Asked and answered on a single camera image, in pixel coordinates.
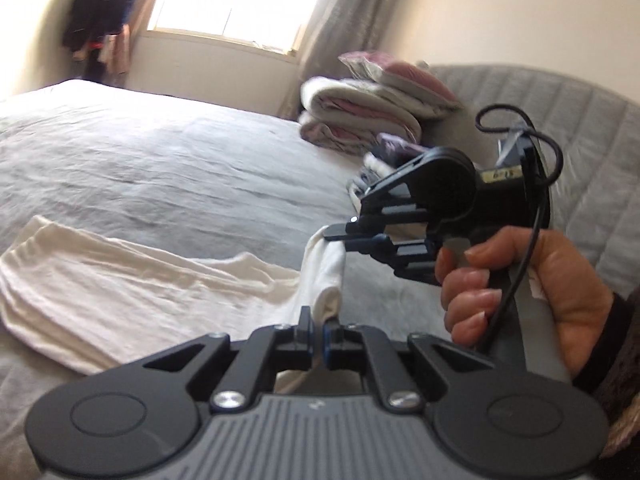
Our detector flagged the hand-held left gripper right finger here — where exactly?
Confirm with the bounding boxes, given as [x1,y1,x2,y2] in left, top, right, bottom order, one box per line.
[321,322,496,413]

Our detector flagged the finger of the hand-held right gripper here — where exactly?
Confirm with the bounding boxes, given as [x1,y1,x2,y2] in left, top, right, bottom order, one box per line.
[322,152,432,241]
[345,236,446,288]

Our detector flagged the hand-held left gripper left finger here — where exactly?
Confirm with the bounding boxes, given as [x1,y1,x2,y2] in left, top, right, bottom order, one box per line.
[142,305,316,413]

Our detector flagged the white pants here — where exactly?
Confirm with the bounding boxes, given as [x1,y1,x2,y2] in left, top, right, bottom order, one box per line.
[0,215,348,396]

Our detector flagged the person's right forearm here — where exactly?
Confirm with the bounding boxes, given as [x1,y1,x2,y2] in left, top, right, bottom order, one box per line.
[572,290,640,461]

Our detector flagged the dark hanging clothes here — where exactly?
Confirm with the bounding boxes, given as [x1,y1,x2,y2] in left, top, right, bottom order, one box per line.
[62,0,161,73]

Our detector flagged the person's right hand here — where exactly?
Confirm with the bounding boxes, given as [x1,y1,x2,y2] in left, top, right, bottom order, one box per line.
[435,226,617,377]

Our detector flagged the grey folded sweater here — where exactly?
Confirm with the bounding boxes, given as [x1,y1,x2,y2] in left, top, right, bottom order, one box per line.
[347,169,383,198]

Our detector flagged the white folded garment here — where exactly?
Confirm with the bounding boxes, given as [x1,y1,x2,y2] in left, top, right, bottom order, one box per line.
[361,152,403,183]

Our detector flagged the lilac folded garment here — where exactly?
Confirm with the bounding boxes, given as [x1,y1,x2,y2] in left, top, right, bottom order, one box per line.
[375,132,432,160]

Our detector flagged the folded pink grey quilt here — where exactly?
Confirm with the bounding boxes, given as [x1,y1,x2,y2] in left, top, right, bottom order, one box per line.
[299,76,426,153]

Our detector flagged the pink pillow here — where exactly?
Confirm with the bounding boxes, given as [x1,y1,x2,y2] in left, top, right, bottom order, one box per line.
[339,51,463,121]

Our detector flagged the grey quilted headboard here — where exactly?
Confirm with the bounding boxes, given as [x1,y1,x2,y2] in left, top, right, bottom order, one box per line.
[430,62,640,301]

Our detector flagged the beige curtain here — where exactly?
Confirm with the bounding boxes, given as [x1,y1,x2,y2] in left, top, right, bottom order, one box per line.
[280,0,416,121]

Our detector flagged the grey bed blanket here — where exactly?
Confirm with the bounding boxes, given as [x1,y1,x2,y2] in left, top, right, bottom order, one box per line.
[0,79,640,480]

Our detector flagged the window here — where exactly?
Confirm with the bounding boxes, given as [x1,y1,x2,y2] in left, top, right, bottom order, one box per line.
[147,0,336,53]

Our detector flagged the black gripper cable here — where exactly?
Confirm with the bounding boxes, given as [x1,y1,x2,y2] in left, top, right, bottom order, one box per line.
[475,105,563,358]

